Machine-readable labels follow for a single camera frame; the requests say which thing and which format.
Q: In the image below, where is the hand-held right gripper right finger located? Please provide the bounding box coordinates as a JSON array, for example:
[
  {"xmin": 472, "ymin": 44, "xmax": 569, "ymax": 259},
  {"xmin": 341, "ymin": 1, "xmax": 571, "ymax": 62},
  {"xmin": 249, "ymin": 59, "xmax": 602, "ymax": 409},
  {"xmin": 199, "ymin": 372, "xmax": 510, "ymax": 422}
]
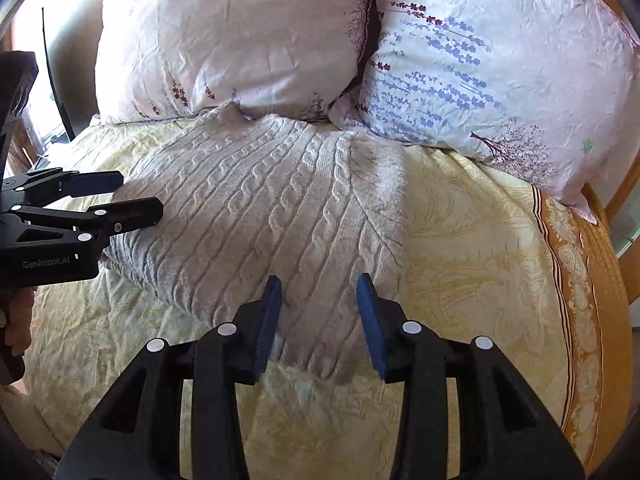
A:
[{"xmin": 356, "ymin": 273, "xmax": 586, "ymax": 480}]

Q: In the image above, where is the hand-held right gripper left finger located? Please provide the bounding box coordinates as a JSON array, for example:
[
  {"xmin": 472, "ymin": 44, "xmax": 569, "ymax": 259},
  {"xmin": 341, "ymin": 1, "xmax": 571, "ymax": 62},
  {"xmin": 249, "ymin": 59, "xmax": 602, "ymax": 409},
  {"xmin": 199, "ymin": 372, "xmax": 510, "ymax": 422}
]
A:
[{"xmin": 54, "ymin": 275, "xmax": 283, "ymax": 480}]

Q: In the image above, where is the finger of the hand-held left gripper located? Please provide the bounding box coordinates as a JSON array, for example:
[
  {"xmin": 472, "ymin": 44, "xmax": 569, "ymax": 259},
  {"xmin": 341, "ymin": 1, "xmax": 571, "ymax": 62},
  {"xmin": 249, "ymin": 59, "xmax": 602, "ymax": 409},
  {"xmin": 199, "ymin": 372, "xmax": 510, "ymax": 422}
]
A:
[
  {"xmin": 0, "ymin": 197, "xmax": 164, "ymax": 247},
  {"xmin": 12, "ymin": 170, "xmax": 124, "ymax": 206}
]

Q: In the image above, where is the beige cable knit sweater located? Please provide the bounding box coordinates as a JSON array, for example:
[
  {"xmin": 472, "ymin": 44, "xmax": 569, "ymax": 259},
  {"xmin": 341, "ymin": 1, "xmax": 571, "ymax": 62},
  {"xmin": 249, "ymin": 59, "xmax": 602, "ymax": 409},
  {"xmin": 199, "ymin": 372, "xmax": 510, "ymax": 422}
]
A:
[{"xmin": 100, "ymin": 101, "xmax": 416, "ymax": 386}]

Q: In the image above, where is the person's left hand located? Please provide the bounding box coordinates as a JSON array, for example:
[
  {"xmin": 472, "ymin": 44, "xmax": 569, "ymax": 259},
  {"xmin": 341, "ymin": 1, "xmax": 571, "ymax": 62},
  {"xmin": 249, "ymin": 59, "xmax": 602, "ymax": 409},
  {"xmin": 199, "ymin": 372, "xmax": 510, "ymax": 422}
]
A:
[{"xmin": 0, "ymin": 289, "xmax": 36, "ymax": 360}]

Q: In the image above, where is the dark curved panel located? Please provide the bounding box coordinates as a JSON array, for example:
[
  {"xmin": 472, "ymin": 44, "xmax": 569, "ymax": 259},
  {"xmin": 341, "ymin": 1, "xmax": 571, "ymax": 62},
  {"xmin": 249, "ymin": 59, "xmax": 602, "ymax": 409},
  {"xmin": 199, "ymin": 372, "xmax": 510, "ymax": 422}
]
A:
[{"xmin": 41, "ymin": 7, "xmax": 77, "ymax": 142}]

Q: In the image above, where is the yellow patterned bedsheet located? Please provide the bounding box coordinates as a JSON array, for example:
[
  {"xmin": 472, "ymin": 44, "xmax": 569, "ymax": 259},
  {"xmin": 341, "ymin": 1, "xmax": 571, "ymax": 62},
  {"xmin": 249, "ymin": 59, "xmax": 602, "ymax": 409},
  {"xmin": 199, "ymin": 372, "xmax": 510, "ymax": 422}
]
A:
[{"xmin": 22, "ymin": 115, "xmax": 632, "ymax": 480}]

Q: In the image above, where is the pink floral pillow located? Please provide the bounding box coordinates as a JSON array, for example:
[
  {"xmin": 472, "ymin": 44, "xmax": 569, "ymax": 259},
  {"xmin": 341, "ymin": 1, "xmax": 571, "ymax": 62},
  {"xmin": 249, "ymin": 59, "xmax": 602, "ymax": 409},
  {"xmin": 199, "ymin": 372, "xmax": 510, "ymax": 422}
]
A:
[{"xmin": 92, "ymin": 0, "xmax": 377, "ymax": 126}]

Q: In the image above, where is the white lavender print pillow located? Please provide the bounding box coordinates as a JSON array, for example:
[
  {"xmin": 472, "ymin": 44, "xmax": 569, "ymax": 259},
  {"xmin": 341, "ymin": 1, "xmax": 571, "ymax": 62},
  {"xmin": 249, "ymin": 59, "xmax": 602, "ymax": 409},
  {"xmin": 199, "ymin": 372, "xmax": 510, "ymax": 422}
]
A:
[{"xmin": 327, "ymin": 0, "xmax": 640, "ymax": 223}]

